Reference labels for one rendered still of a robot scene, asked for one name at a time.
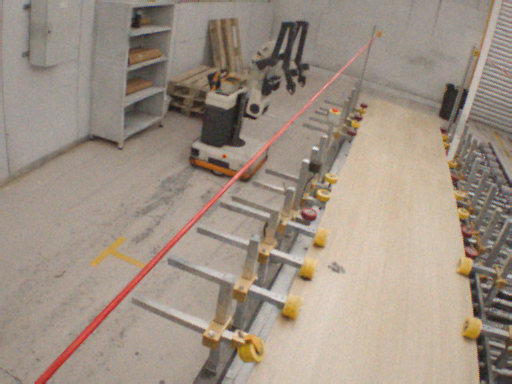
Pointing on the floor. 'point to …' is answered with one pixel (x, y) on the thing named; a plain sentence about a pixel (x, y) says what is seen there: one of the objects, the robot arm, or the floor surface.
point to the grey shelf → (116, 57)
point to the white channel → (475, 79)
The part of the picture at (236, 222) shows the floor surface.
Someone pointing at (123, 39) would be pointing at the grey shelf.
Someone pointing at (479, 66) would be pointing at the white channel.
